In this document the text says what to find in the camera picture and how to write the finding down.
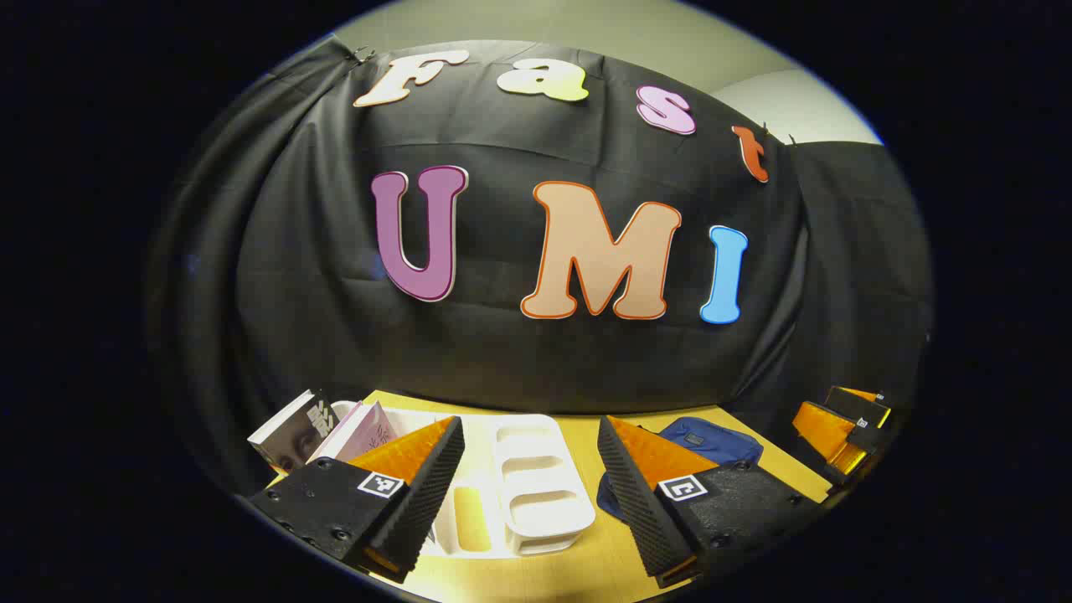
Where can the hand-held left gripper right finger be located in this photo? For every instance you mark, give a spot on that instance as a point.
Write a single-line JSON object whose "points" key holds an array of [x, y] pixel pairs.
{"points": [[632, 502]]}

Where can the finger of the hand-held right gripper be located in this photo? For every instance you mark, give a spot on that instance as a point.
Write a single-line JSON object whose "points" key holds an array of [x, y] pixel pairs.
{"points": [[867, 414], [825, 431]]}

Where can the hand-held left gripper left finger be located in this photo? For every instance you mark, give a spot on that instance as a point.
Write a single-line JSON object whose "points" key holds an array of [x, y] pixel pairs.
{"points": [[431, 494]]}

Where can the pink purple cover book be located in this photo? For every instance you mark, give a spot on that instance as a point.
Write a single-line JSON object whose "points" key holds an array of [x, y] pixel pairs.
{"points": [[375, 431]]}

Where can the blue schoolbag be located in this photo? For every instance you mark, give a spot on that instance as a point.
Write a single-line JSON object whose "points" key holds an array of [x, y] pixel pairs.
{"points": [[708, 440]]}

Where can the white plastic bookshelf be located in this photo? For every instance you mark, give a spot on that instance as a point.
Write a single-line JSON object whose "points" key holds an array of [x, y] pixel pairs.
{"points": [[536, 477]]}

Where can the pale pink cover book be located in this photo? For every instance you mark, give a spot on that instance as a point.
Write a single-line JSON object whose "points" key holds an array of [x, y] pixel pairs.
{"points": [[335, 435]]}

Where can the black backdrop cloth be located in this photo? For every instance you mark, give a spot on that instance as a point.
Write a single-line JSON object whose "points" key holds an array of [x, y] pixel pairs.
{"points": [[502, 360]]}

